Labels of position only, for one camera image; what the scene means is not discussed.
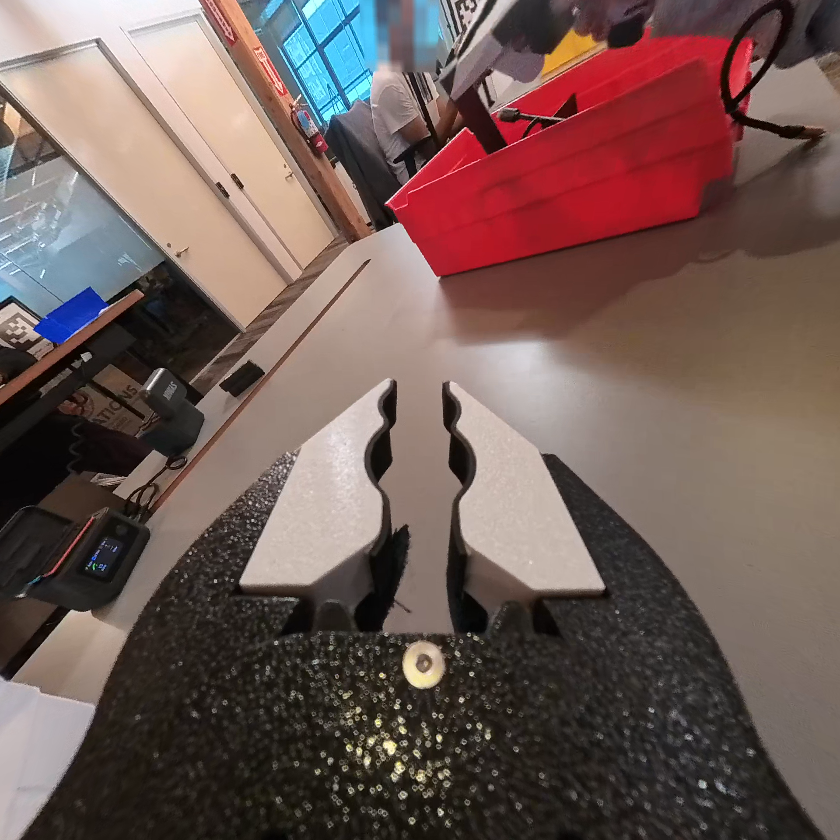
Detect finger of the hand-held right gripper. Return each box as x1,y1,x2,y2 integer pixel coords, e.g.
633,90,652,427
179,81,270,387
457,84,508,153

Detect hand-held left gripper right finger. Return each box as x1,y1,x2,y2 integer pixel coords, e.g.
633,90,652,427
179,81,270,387
441,379,607,613

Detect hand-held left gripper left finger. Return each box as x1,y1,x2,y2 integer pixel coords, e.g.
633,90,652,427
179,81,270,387
239,377,411,616

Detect red plastic bin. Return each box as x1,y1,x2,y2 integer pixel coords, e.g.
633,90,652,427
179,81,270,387
386,29,756,278

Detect black usb-c cable orange plugs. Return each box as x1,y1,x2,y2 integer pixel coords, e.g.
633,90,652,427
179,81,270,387
718,0,829,140

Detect yellow sheet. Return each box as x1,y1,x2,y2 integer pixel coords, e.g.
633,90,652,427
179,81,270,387
541,29,602,74

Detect grey jacket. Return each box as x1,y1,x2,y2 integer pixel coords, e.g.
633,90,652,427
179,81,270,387
325,104,404,231

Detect paned window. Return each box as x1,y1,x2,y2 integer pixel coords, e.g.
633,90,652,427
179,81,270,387
259,0,378,129

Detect small black box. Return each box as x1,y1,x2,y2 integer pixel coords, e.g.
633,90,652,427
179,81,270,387
218,360,266,397

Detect red fire extinguisher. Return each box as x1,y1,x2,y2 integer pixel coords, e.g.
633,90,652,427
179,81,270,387
290,104,328,158

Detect grey power adapter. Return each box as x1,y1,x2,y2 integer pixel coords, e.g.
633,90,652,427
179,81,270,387
140,367,206,458

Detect small display device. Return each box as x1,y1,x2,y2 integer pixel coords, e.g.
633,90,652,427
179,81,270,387
29,507,152,613

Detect brown cardboard box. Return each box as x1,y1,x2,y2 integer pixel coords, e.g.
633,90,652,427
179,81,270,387
62,377,158,437

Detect long wooden desk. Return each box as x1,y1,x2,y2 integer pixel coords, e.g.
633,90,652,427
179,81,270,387
0,289,147,411

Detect flat blue bin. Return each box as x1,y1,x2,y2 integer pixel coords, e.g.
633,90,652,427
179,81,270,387
33,287,112,343

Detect black framed printed tag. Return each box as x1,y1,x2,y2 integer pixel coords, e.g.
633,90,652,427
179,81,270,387
0,298,58,358

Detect white sheet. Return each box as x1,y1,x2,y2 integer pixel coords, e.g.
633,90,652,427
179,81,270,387
0,678,97,840

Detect frosted glass partition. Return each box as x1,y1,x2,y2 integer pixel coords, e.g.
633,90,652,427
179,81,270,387
0,39,247,368

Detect black power cord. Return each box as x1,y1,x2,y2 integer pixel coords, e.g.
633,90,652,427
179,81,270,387
121,453,189,522

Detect wooden post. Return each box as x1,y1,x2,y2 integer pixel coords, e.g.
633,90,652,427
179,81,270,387
199,0,373,242

